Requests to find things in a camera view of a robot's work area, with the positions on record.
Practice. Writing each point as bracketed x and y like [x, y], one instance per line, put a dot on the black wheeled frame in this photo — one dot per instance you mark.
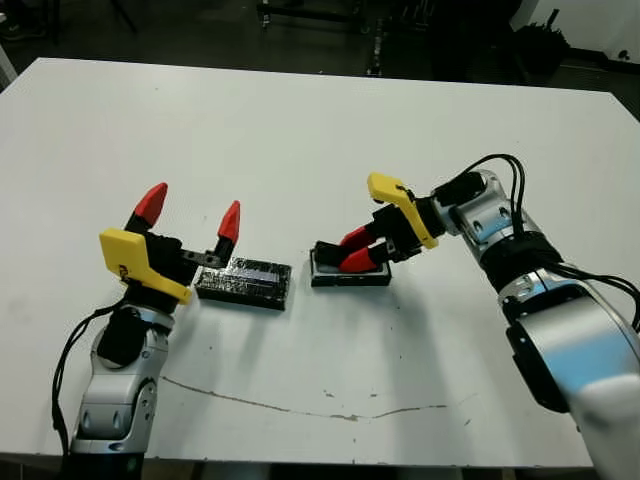
[310, 15]

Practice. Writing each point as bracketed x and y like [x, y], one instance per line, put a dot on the dark equipment pile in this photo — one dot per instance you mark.
[542, 45]

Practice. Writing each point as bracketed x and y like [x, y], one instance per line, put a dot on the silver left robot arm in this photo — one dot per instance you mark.
[115, 400]

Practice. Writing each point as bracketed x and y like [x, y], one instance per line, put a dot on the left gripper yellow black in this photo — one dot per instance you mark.
[140, 260]

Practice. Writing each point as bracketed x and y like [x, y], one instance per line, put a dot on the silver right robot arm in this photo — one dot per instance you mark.
[575, 340]

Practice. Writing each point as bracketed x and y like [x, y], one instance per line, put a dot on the black box base white insert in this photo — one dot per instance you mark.
[350, 280]

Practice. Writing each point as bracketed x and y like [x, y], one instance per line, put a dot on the black box lid white stripe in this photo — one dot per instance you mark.
[245, 282]

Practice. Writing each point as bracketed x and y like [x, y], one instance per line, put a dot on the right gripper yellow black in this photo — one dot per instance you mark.
[410, 215]

